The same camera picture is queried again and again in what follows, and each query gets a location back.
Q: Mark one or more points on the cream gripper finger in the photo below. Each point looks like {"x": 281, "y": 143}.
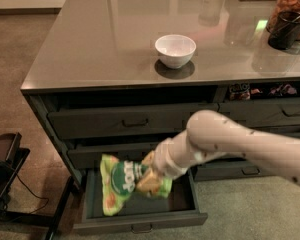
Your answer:
{"x": 150, "y": 182}
{"x": 148, "y": 160}

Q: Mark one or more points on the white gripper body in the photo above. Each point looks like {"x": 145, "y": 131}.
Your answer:
{"x": 164, "y": 161}

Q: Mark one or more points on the green rice chip bag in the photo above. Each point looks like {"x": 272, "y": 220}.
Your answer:
{"x": 119, "y": 180}

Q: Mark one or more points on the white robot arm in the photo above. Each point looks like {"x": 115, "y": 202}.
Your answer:
{"x": 210, "y": 135}

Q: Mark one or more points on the open bottom left drawer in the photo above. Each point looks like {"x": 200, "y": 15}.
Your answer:
{"x": 140, "y": 214}

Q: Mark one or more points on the top left grey drawer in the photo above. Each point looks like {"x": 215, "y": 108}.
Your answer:
{"x": 123, "y": 121}

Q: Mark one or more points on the middle left grey drawer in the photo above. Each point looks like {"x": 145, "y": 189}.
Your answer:
{"x": 89, "y": 156}

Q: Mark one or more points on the bottom right grey drawer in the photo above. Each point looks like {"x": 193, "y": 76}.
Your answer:
{"x": 229, "y": 168}

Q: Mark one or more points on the snack bag in drawer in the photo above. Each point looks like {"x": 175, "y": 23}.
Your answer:
{"x": 239, "y": 91}

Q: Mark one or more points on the top right grey drawer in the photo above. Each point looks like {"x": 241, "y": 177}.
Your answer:
{"x": 275, "y": 112}

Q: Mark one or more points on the grey kitchen island cabinet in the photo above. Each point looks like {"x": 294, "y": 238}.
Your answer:
{"x": 101, "y": 53}

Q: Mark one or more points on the white ceramic bowl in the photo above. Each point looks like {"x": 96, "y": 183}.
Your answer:
{"x": 174, "y": 50}

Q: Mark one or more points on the black cup with utensil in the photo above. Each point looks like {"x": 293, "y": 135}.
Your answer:
{"x": 285, "y": 31}

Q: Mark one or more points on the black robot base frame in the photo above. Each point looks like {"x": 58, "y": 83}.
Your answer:
{"x": 12, "y": 158}

